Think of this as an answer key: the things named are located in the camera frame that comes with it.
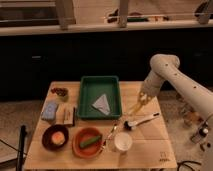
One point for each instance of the white handled dish brush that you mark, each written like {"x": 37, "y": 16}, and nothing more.
{"x": 129, "y": 125}

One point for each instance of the dark brown bowl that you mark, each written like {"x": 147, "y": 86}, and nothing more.
{"x": 46, "y": 138}

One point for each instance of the wooden block with brush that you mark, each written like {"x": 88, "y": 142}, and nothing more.
{"x": 65, "y": 116}

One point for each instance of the small red handled utensil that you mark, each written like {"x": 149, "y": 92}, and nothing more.
{"x": 108, "y": 136}

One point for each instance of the translucent yellow gripper body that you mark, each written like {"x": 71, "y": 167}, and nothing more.
{"x": 143, "y": 99}

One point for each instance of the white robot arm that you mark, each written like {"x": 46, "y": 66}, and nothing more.
{"x": 164, "y": 67}

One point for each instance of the grey folded cloth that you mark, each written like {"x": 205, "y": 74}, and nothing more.
{"x": 102, "y": 105}

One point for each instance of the green cucumber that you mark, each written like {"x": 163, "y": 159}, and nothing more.
{"x": 89, "y": 141}

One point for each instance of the orange plate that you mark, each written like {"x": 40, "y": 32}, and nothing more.
{"x": 82, "y": 135}

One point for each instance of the wooden table legs background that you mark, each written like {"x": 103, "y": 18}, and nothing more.
{"x": 65, "y": 13}

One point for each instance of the white paper cup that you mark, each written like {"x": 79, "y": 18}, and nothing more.
{"x": 123, "y": 142}

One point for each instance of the black stand left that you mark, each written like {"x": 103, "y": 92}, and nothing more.
{"x": 20, "y": 154}

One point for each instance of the blue sponge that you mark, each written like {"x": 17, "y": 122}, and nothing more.
{"x": 49, "y": 112}

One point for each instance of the green plastic tray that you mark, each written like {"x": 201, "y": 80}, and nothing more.
{"x": 91, "y": 88}

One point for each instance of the orange round fruit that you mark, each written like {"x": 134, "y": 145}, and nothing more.
{"x": 58, "y": 138}

